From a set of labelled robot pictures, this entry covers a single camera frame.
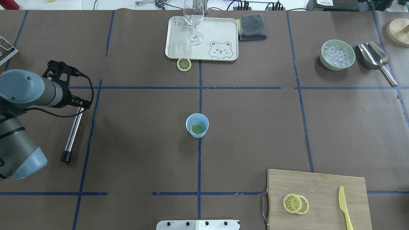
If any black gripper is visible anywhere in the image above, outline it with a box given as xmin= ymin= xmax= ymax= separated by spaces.
xmin=60 ymin=84 xmax=92 ymax=110

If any steel muddler black tip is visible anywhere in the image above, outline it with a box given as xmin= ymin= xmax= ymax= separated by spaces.
xmin=60 ymin=108 xmax=85 ymax=163

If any yellow lemon slice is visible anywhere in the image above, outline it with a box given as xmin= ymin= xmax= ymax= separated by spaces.
xmin=188 ymin=122 xmax=206 ymax=134

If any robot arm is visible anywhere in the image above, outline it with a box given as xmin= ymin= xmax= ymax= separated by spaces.
xmin=1 ymin=66 xmax=94 ymax=180

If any light blue cup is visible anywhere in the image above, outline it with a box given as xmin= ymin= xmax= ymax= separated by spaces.
xmin=186 ymin=113 xmax=209 ymax=138

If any red bottle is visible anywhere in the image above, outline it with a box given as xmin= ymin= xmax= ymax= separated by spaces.
xmin=0 ymin=0 xmax=19 ymax=10

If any clear wine glass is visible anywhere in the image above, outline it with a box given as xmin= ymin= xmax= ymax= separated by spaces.
xmin=183 ymin=0 xmax=205 ymax=45

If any cream bear tray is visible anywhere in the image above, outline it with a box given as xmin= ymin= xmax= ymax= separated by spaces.
xmin=165 ymin=16 xmax=239 ymax=61

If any grey folded cloth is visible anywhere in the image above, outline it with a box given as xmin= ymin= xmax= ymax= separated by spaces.
xmin=237 ymin=14 xmax=268 ymax=41

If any green bowl of ice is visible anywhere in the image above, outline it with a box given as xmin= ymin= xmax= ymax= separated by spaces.
xmin=320 ymin=40 xmax=356 ymax=71

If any bamboo cutting board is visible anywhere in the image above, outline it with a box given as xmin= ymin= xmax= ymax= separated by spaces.
xmin=267 ymin=169 xmax=372 ymax=230

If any yellow plastic knife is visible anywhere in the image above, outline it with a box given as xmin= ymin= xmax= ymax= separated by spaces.
xmin=338 ymin=186 xmax=353 ymax=230

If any steel ice scoop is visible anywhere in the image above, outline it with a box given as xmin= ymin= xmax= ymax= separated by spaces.
xmin=357 ymin=42 xmax=397 ymax=87

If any wooden mug tree stand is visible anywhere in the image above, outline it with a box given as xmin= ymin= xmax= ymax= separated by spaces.
xmin=387 ymin=18 xmax=409 ymax=47

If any white wire cup rack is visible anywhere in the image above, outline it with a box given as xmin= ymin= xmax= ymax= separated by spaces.
xmin=0 ymin=36 xmax=19 ymax=65

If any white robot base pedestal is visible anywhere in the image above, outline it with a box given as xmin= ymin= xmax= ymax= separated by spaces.
xmin=156 ymin=219 xmax=241 ymax=230

